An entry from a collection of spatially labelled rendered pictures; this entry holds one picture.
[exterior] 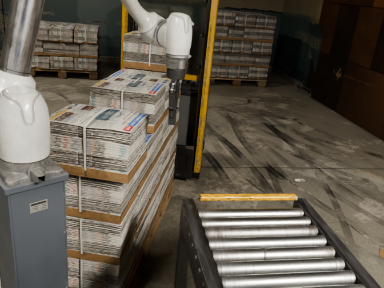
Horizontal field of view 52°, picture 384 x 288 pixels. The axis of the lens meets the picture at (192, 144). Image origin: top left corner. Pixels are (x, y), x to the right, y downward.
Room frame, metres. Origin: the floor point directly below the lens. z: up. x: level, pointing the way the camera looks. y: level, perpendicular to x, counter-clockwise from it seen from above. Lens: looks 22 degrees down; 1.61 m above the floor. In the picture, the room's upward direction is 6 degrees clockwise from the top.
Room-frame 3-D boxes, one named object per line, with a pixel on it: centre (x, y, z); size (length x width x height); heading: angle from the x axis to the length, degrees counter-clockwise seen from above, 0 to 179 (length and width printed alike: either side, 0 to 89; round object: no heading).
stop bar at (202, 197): (1.47, -0.26, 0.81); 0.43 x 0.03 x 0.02; 102
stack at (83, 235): (2.07, 0.40, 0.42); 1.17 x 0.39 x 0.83; 174
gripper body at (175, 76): (1.56, 0.09, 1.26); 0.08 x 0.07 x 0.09; 174
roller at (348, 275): (1.00, -0.35, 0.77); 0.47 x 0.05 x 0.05; 102
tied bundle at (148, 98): (2.21, 0.39, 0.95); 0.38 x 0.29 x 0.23; 84
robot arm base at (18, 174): (1.14, 0.53, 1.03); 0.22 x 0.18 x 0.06; 44
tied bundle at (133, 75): (2.50, 0.36, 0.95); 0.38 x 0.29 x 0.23; 83
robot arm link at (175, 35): (1.57, 0.10, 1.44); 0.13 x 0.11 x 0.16; 39
